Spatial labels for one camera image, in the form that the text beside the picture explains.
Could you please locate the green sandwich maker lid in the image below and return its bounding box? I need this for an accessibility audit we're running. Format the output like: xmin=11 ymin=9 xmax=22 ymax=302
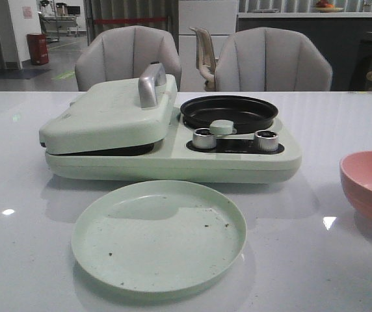
xmin=39 ymin=63 xmax=178 ymax=155

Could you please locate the pink bowl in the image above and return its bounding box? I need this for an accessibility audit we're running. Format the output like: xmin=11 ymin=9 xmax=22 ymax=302
xmin=339 ymin=151 xmax=372 ymax=220

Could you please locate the left silver control knob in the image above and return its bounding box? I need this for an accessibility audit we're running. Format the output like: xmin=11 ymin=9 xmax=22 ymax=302
xmin=192 ymin=128 xmax=217 ymax=150

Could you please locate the silver control knob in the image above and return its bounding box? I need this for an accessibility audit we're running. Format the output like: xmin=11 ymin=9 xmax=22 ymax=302
xmin=254 ymin=129 xmax=279 ymax=152
xmin=192 ymin=128 xmax=217 ymax=150

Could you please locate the black round frying pan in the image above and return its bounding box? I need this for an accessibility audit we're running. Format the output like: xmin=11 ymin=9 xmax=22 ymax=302
xmin=180 ymin=95 xmax=278 ymax=134

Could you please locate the right silver control knob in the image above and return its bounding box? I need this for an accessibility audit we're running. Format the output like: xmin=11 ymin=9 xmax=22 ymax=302
xmin=254 ymin=129 xmax=279 ymax=152

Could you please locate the green round plate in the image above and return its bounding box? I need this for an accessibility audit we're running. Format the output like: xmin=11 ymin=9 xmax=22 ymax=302
xmin=71 ymin=180 xmax=246 ymax=298

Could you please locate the beige office chair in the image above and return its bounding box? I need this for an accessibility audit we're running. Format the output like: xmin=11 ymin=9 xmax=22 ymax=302
xmin=189 ymin=27 xmax=217 ymax=92

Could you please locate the right grey upholstered chair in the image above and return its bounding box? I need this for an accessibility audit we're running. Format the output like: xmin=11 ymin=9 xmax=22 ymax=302
xmin=215 ymin=27 xmax=333 ymax=92

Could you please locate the grey upholstered chair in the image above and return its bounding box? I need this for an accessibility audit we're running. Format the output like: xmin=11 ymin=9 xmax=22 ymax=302
xmin=75 ymin=25 xmax=181 ymax=91
xmin=215 ymin=27 xmax=333 ymax=92

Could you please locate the left grey upholstered chair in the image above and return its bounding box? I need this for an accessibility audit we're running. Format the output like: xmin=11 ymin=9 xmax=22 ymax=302
xmin=75 ymin=25 xmax=181 ymax=91

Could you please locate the white cabinet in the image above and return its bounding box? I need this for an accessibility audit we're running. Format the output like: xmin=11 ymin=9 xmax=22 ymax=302
xmin=178 ymin=1 xmax=239 ymax=92

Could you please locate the red trash bin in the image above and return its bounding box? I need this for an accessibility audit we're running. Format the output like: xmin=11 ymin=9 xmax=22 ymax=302
xmin=27 ymin=33 xmax=49 ymax=65

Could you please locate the dark counter with white top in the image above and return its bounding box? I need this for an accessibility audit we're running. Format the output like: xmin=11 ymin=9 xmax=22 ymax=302
xmin=236 ymin=12 xmax=372 ymax=91

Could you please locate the fruit plate on counter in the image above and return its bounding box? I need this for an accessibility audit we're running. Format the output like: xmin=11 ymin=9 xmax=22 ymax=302
xmin=314 ymin=1 xmax=343 ymax=13

